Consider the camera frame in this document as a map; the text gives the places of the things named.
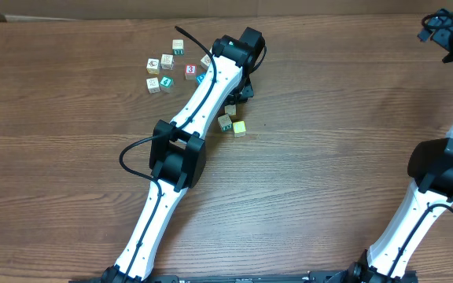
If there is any red number 3 block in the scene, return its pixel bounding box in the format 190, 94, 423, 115
184, 64, 197, 80

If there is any white block red drawing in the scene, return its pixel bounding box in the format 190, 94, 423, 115
218, 114, 233, 132

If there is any white-top green-sided block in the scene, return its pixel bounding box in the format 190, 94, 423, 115
232, 121, 246, 138

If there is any yellow-framed blue picture block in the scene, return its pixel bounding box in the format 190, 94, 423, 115
224, 105, 237, 116

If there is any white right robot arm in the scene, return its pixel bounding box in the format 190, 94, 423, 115
330, 9, 453, 282

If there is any plain wooden picture block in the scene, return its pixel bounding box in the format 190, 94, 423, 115
201, 55, 211, 70

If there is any blue-top wooden block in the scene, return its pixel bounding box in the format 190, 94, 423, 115
196, 73, 206, 85

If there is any green letter R block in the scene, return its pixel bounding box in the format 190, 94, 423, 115
172, 39, 184, 56

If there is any leaf picture wooden block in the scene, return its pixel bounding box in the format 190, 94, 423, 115
160, 54, 175, 70

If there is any green number 4 block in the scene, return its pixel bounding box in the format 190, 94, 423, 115
160, 76, 174, 93

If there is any yellow-sided boot picture block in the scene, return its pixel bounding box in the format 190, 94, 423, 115
146, 58, 160, 75

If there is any butterfly picture wooden block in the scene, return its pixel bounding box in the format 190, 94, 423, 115
146, 77, 161, 94

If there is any cardboard back panel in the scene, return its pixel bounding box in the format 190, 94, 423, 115
0, 0, 453, 21

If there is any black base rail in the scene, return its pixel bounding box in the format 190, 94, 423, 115
68, 269, 419, 283

